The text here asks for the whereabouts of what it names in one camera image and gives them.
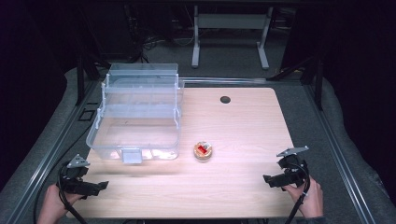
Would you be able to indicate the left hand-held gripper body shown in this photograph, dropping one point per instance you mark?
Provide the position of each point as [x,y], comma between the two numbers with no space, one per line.
[74,180]

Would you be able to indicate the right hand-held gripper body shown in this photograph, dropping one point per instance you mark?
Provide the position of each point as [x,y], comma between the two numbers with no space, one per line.
[294,169]

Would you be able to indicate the clear plastic tiered storage box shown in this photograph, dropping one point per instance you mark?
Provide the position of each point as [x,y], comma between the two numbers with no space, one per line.
[137,124]

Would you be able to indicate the person's right hand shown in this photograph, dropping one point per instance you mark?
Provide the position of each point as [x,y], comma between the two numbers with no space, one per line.
[308,199]

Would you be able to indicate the person's left hand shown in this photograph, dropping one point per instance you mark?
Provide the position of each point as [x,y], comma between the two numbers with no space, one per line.
[53,205]

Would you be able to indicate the black metal stand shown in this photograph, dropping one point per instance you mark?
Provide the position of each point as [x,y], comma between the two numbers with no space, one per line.
[81,81]
[317,84]

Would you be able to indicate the aluminium floor rail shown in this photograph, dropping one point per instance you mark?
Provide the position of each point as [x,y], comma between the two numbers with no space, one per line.
[339,149]
[46,161]

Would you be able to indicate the grey metal desk frame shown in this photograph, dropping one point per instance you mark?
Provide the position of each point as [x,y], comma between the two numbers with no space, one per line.
[230,21]

